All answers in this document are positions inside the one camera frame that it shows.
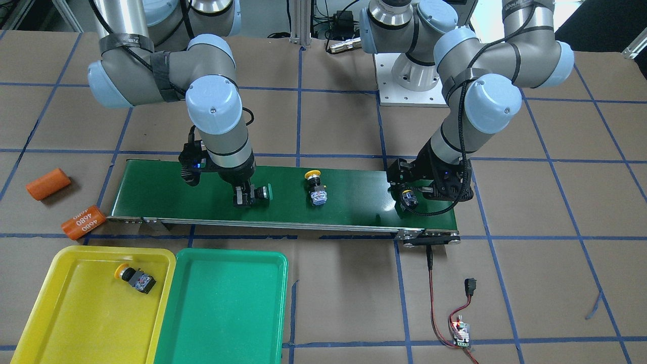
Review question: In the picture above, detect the yellow plastic tray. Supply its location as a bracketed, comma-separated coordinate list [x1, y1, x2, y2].
[11, 246, 176, 363]

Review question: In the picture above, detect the green conveyor belt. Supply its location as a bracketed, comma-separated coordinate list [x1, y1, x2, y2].
[109, 159, 460, 246]

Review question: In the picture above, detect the yellow push button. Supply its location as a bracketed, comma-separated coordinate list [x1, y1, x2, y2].
[304, 170, 328, 206]
[114, 263, 156, 294]

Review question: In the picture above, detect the plain orange cylinder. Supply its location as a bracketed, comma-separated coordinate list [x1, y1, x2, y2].
[25, 168, 71, 201]

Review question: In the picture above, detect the small green circuit board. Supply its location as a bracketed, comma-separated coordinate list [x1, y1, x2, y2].
[451, 315, 472, 349]

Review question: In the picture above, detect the red black power cable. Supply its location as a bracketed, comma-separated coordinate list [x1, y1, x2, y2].
[426, 245, 481, 364]

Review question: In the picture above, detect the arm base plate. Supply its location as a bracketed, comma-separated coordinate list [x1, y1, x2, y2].
[374, 53, 447, 108]

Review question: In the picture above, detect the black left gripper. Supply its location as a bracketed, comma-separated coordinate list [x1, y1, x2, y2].
[387, 141, 474, 201]

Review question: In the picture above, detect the green push button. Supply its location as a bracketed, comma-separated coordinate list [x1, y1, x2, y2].
[398, 188, 419, 210]
[251, 184, 273, 201]

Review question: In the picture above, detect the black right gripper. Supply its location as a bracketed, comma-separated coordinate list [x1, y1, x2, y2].
[178, 142, 256, 207]

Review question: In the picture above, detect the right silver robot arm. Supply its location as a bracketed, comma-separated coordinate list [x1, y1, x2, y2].
[87, 1, 271, 207]

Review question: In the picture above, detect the green plastic tray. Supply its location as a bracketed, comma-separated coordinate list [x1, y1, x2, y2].
[154, 247, 288, 363]

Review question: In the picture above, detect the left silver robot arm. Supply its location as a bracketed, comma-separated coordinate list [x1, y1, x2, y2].
[359, 1, 575, 207]

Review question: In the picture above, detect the orange cylinder labelled 4680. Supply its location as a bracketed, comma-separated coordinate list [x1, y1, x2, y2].
[61, 205, 107, 240]

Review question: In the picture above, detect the aluminium frame post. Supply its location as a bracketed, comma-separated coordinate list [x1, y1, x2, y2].
[288, 0, 313, 48]

